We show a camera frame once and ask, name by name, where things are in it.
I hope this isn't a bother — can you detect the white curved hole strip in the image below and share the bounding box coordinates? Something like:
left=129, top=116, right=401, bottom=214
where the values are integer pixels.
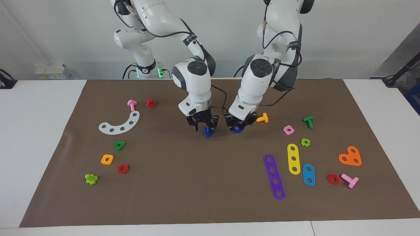
left=98, top=111, right=140, bottom=135

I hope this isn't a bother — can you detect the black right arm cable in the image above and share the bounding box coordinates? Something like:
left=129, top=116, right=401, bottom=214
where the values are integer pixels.
left=113, top=0, right=228, bottom=115

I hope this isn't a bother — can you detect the blue two-hole strip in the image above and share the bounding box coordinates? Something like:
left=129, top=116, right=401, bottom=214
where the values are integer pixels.
left=303, top=164, right=316, bottom=187

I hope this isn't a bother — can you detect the black table clamp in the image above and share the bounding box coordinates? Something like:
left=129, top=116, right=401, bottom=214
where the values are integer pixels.
left=0, top=69, right=17, bottom=89

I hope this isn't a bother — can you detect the blue crate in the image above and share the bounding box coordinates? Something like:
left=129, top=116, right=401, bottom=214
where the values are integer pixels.
left=404, top=82, right=420, bottom=116

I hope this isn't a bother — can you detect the black right base cable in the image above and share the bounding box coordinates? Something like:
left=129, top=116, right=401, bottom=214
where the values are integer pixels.
left=122, top=64, right=137, bottom=79

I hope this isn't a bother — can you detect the orange heart-shaped plate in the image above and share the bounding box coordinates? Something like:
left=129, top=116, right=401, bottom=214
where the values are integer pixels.
left=338, top=146, right=362, bottom=167

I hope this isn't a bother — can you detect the purple four-hole strip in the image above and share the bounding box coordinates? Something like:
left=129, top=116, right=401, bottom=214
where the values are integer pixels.
left=263, top=154, right=286, bottom=200

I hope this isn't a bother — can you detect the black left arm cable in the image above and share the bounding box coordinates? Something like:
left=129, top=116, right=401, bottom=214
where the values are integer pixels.
left=262, top=0, right=297, bottom=107

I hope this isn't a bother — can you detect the yellow three-hole strip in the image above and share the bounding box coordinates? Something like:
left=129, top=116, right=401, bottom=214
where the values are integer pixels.
left=287, top=144, right=301, bottom=175

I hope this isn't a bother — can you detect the white socket box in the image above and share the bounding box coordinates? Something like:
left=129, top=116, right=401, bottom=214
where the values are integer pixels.
left=34, top=63, right=71, bottom=80

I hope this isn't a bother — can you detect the brown table mat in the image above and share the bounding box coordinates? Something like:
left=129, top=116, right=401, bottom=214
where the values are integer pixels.
left=19, top=78, right=420, bottom=227

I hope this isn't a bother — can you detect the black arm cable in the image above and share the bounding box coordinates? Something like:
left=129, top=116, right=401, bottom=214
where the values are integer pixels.
left=262, top=0, right=297, bottom=107
left=113, top=0, right=228, bottom=115

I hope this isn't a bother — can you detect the black stand pole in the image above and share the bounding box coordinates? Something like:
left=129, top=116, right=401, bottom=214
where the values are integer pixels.
left=382, top=52, right=420, bottom=87

